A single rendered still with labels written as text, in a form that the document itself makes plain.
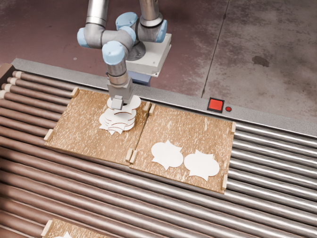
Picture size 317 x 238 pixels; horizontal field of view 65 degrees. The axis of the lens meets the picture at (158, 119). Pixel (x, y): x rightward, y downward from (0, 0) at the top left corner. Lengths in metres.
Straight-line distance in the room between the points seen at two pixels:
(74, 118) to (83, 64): 1.73
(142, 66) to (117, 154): 0.56
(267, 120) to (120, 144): 0.71
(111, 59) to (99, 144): 0.43
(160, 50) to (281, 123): 0.76
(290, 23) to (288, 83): 1.04
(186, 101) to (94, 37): 0.56
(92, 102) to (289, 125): 0.97
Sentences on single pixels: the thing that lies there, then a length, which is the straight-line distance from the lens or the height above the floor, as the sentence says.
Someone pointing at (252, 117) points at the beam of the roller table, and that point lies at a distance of 1.31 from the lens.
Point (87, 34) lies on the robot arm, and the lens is 1.05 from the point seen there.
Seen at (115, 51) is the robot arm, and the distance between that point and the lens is 0.90.
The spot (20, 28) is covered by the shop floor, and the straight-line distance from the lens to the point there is 3.81.
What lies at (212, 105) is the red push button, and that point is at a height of 0.93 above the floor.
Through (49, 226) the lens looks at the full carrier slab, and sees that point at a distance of 1.08.
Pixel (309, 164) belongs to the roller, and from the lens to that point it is 1.29.
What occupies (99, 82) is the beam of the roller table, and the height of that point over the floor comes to 0.92.
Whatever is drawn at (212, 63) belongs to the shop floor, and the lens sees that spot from 2.88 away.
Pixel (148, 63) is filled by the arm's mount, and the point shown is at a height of 0.95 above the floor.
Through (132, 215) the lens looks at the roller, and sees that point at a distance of 1.05.
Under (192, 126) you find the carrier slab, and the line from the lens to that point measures 1.19.
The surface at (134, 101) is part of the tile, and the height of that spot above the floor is 1.06.
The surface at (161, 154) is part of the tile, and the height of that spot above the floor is 0.94.
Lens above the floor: 1.93
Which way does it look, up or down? 56 degrees down
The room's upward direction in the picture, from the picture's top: 2 degrees counter-clockwise
